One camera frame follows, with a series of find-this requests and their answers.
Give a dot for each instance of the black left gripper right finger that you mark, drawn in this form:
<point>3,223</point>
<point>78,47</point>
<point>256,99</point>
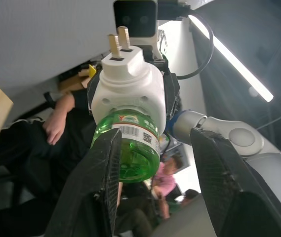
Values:
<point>229,192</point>

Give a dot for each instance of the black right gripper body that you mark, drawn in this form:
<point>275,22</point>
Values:
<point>158,63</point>

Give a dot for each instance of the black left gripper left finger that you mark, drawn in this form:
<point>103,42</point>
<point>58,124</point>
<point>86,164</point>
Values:
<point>86,192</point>

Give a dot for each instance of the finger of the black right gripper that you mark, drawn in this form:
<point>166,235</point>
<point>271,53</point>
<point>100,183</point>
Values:
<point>172,93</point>
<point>91,91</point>

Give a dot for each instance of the white mosquito repellent heater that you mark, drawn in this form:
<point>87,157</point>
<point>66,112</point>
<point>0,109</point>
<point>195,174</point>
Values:
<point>130,86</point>

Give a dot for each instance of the green liquid repellent bottle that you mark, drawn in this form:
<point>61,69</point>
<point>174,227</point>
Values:
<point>135,160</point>

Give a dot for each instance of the small yellow object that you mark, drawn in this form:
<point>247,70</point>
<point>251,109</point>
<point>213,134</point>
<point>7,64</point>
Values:
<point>92,70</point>

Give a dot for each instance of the brown cardboard box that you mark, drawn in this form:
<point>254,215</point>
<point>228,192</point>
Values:
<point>71,84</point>

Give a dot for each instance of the person in pink shirt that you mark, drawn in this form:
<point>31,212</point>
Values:
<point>166,180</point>

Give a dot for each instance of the person in black clothes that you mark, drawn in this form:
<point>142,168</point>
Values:
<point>31,153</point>

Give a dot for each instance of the white ceiling light strip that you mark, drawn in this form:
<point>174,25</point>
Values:
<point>234,61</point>

